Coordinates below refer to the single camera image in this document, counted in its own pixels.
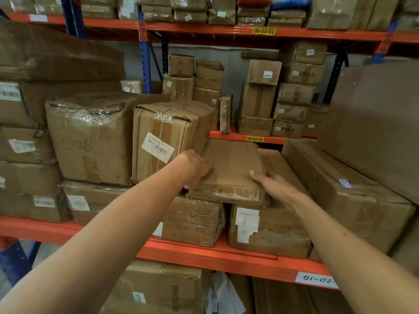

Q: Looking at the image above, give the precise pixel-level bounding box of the plastic-wrapped cardboard parcel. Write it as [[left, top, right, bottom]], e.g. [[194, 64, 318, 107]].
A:
[[188, 139, 271, 207]]

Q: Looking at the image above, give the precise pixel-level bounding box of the person's left forearm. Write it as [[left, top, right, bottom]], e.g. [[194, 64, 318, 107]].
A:
[[0, 157, 186, 314]]

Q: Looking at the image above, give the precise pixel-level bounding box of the taped box with barcode label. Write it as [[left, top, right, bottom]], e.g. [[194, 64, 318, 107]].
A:
[[131, 100, 219, 184]]

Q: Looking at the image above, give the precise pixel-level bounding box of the orange shelf beam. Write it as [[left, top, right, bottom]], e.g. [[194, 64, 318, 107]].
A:
[[0, 10, 419, 45], [209, 126, 317, 145], [0, 215, 340, 290]]

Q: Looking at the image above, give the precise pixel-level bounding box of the row of wrapped brown parcels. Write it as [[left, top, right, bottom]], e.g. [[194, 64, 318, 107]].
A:
[[0, 0, 419, 32]]

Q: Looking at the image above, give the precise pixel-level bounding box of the small shiny taped carton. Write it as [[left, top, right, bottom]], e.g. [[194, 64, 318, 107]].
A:
[[120, 80, 145, 94]]

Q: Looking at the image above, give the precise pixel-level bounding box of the flat cardboard box, white label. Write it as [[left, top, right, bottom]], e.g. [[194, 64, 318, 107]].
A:
[[62, 180, 132, 226]]

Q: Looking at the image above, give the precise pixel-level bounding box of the blue rack upright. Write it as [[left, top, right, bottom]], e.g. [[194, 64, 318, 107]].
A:
[[60, 0, 87, 39], [323, 50, 348, 105], [137, 12, 154, 94], [0, 239, 42, 287], [371, 22, 399, 65]]

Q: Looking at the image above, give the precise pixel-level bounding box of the cardboard box with barcode sticker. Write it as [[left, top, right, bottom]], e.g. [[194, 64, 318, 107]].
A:
[[0, 80, 124, 128]]

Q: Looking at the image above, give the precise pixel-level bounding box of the stack of small cardboard boxes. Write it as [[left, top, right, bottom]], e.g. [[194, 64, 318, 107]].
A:
[[162, 40, 330, 140]]

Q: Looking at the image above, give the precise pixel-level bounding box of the cardboard box with black print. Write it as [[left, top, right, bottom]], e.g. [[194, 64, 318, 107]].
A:
[[99, 259, 212, 314]]

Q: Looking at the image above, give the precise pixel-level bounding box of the white handwritten shelf label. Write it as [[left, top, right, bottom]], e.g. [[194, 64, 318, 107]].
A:
[[295, 271, 340, 289]]

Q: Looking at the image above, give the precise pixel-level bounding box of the cardboard box with white sticker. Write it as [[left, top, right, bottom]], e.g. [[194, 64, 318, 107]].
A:
[[0, 125, 58, 164]]

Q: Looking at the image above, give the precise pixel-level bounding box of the low plastic-wrapped cardboard box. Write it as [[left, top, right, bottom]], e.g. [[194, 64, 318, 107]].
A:
[[151, 192, 227, 248]]

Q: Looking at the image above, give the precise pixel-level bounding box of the plain taped cardboard box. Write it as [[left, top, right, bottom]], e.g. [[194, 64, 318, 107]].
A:
[[0, 160, 65, 197]]

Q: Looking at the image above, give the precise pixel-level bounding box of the long cardboard box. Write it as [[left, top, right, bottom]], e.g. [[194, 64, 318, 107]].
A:
[[281, 139, 417, 263]]

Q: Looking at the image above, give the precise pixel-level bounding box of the white plastic bag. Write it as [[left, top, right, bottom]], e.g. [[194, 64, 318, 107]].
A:
[[206, 271, 247, 314]]

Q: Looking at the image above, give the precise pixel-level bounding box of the person's left hand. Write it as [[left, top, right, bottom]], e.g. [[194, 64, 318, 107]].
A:
[[178, 150, 214, 190]]

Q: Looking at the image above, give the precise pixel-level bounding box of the low cardboard box, white sticker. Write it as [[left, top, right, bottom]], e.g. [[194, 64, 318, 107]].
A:
[[0, 191, 73, 224]]

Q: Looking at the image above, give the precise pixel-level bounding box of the person's right forearm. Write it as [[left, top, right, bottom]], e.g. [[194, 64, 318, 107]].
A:
[[292, 195, 419, 314]]

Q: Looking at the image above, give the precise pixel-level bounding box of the large plastic-wrapped box, handwritten marking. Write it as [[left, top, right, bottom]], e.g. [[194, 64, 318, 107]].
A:
[[45, 92, 171, 187]]

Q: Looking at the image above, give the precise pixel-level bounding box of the person's right hand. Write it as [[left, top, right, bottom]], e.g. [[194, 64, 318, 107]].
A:
[[250, 170, 309, 212]]

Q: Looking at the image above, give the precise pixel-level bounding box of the dark plain cardboard box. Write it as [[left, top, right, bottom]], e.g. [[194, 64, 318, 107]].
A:
[[251, 277, 355, 314]]

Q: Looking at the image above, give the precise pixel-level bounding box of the very large plain cardboard box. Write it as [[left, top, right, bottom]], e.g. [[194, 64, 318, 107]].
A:
[[317, 60, 419, 206]]

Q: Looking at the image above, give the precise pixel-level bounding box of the wide crumpled cardboard box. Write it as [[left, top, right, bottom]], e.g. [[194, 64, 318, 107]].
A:
[[0, 17, 127, 83]]

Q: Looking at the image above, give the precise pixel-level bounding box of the thin upright cardboard packet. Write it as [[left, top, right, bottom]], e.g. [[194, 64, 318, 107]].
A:
[[220, 94, 234, 134]]

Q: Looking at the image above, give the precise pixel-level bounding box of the cardboard box with torn labels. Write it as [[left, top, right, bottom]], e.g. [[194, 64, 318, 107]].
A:
[[228, 148, 312, 259]]

